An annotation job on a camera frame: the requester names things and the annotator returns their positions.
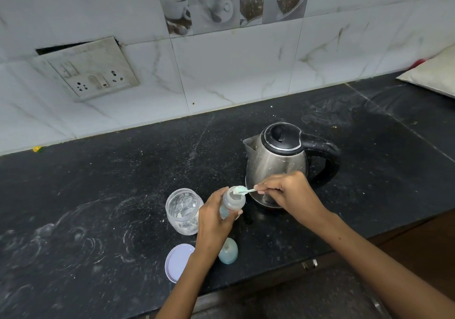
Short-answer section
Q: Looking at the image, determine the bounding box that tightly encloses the clear powder jar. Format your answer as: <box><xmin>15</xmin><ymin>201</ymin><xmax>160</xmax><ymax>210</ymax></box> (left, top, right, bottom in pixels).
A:
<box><xmin>165</xmin><ymin>188</ymin><xmax>204</xmax><ymax>236</ymax></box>

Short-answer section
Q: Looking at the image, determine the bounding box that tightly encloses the white sack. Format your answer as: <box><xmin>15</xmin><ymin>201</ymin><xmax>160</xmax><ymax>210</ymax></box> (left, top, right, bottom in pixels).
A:
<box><xmin>395</xmin><ymin>43</ymin><xmax>455</xmax><ymax>99</ymax></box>

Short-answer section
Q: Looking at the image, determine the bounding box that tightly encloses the person's left forearm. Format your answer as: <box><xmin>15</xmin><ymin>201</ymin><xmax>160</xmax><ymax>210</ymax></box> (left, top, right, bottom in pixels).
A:
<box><xmin>155</xmin><ymin>239</ymin><xmax>218</xmax><ymax>319</ymax></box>

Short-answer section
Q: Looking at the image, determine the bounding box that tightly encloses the clear plastic baby bottle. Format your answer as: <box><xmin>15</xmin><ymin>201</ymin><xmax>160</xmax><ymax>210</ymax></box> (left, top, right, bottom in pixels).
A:
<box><xmin>219</xmin><ymin>186</ymin><xmax>246</xmax><ymax>220</ymax></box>

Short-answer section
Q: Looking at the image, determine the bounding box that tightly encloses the person's right hand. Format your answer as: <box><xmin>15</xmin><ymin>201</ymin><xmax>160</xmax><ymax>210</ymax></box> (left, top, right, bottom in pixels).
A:
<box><xmin>253</xmin><ymin>170</ymin><xmax>329</xmax><ymax>236</ymax></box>

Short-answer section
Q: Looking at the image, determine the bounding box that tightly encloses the person's left hand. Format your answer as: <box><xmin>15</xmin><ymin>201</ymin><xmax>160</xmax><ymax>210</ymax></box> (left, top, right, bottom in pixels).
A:
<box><xmin>196</xmin><ymin>186</ymin><xmax>244</xmax><ymax>250</ymax></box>

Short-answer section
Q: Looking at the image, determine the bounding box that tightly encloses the white wall switch socket plate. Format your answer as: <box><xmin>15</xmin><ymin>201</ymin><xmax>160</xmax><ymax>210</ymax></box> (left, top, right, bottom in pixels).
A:
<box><xmin>30</xmin><ymin>36</ymin><xmax>140</xmax><ymax>102</ymax></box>

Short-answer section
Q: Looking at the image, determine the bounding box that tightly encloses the lilac round jar lid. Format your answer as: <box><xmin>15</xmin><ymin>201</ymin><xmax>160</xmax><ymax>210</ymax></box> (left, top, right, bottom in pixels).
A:
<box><xmin>164</xmin><ymin>243</ymin><xmax>197</xmax><ymax>284</ymax></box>

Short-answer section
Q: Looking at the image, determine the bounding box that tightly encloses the teal measuring spoon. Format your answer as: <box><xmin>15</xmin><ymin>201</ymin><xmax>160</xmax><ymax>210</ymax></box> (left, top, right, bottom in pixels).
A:
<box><xmin>233</xmin><ymin>185</ymin><xmax>258</xmax><ymax>197</ymax></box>

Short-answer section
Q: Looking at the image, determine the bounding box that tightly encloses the teal-ringed bottle cap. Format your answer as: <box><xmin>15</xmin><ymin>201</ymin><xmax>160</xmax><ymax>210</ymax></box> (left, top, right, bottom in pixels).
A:
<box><xmin>218</xmin><ymin>237</ymin><xmax>239</xmax><ymax>265</ymax></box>

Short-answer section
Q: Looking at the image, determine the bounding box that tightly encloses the steel electric kettle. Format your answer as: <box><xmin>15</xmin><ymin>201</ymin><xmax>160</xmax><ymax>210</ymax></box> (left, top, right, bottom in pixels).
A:
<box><xmin>243</xmin><ymin>122</ymin><xmax>341</xmax><ymax>209</ymax></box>

